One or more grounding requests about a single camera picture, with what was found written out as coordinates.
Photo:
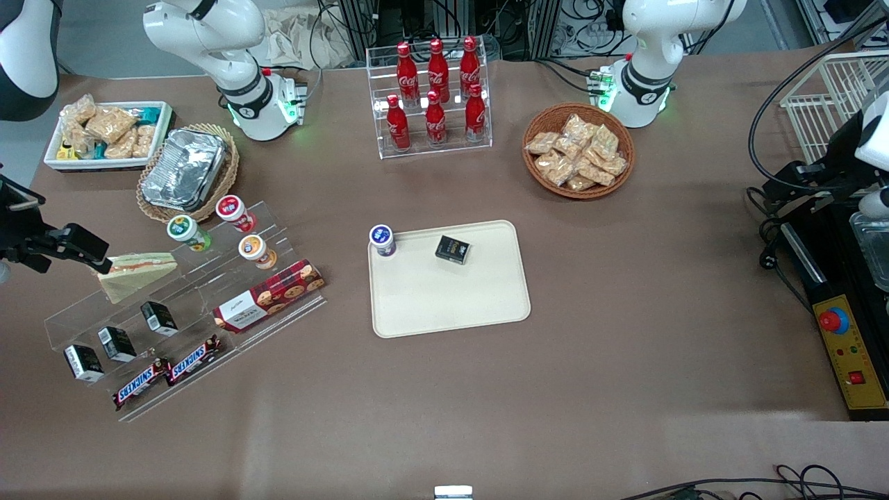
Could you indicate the red Coca-Cola bottle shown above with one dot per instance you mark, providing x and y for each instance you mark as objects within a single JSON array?
[
  {"x": 435, "y": 121},
  {"x": 469, "y": 64},
  {"x": 407, "y": 73},
  {"x": 397, "y": 126},
  {"x": 475, "y": 114},
  {"x": 437, "y": 68}
]

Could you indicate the Snickers chocolate bar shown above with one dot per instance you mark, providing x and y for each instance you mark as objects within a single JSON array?
[
  {"x": 142, "y": 383},
  {"x": 194, "y": 360}
]

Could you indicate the aluminium equipment frame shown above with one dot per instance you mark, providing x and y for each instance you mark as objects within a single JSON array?
[{"x": 417, "y": 21}]

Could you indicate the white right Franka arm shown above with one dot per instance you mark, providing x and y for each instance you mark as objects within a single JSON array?
[{"x": 201, "y": 31}]

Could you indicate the small silver white device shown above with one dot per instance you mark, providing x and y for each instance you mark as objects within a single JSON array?
[{"x": 453, "y": 493}]

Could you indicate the beige crumpled cloth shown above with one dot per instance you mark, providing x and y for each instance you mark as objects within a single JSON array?
[{"x": 298, "y": 35}]

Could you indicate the small black labelled box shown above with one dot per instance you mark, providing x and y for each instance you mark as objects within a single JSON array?
[
  {"x": 453, "y": 250},
  {"x": 117, "y": 344},
  {"x": 83, "y": 363},
  {"x": 160, "y": 318}
]

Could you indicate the yellow snack packet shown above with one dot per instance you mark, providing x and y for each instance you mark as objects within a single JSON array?
[{"x": 66, "y": 151}]

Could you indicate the round brown wicker basket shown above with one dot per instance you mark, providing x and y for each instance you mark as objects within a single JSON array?
[{"x": 535, "y": 173}]

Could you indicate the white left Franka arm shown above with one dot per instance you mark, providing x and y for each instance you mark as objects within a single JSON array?
[{"x": 649, "y": 42}]

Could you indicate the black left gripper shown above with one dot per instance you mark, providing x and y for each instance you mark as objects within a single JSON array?
[{"x": 838, "y": 154}]

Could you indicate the green lidded yogurt cup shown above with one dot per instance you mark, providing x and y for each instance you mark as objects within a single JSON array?
[{"x": 187, "y": 232}]

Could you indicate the black sealing machine yellow panel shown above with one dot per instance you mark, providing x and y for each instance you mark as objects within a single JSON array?
[{"x": 851, "y": 361}]

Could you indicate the white rectangular snack bin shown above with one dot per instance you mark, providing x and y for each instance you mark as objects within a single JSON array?
[{"x": 104, "y": 164}]

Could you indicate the beige plastic serving tray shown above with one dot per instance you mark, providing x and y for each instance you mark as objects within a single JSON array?
[{"x": 451, "y": 298}]

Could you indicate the silver foil lidded container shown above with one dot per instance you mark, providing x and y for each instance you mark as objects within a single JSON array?
[{"x": 184, "y": 170}]

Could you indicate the clear wrapped cracker packet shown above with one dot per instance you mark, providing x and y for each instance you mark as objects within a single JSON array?
[
  {"x": 615, "y": 165},
  {"x": 144, "y": 140},
  {"x": 76, "y": 139},
  {"x": 596, "y": 172},
  {"x": 110, "y": 123},
  {"x": 78, "y": 110},
  {"x": 569, "y": 148},
  {"x": 578, "y": 128},
  {"x": 555, "y": 169},
  {"x": 542, "y": 143},
  {"x": 605, "y": 142},
  {"x": 580, "y": 183},
  {"x": 120, "y": 148}
]

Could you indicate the clear acrylic bottle rack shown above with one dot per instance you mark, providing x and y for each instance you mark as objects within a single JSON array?
[{"x": 479, "y": 149}]

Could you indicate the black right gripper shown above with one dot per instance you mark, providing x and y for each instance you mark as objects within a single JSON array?
[{"x": 15, "y": 229}]

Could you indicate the teal snack packet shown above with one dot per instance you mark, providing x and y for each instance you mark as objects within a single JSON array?
[{"x": 148, "y": 114}]

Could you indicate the purple lidded yogurt cup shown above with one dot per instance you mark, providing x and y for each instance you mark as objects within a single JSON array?
[{"x": 383, "y": 239}]

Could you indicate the clear acrylic stepped shelf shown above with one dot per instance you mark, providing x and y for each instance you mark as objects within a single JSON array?
[{"x": 208, "y": 292}]

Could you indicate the orange lidded yogurt cup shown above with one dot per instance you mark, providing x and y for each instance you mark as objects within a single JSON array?
[{"x": 255, "y": 251}]

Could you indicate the red lidded yogurt cup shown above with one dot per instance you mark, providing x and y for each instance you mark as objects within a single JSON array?
[{"x": 235, "y": 212}]

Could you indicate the red cookie box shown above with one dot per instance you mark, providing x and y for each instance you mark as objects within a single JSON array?
[{"x": 271, "y": 295}]

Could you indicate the triangle sandwich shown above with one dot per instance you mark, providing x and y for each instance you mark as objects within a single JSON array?
[{"x": 135, "y": 274}]

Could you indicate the clear rectangular food container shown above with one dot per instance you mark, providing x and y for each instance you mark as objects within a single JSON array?
[{"x": 874, "y": 250}]

